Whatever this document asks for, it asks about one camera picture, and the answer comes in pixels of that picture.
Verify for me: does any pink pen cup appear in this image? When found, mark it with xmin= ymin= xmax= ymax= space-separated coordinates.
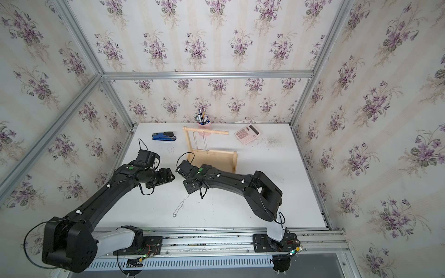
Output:
xmin=195 ymin=108 xmax=211 ymax=129

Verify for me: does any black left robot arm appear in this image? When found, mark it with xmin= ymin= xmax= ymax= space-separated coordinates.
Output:
xmin=40 ymin=149 xmax=175 ymax=273

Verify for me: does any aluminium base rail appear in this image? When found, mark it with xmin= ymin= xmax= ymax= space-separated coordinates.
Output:
xmin=86 ymin=227 xmax=352 ymax=272

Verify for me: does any pink calculator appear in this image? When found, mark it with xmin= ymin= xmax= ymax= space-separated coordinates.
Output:
xmin=235 ymin=124 xmax=261 ymax=145

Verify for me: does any wooden jewelry display stand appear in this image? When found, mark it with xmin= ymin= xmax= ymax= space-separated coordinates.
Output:
xmin=183 ymin=126 xmax=238 ymax=173

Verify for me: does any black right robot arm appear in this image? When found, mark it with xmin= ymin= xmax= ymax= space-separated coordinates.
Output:
xmin=176 ymin=159 xmax=301 ymax=256

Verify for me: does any blue stapler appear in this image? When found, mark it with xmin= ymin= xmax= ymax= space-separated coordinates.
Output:
xmin=152 ymin=132 xmax=177 ymax=141

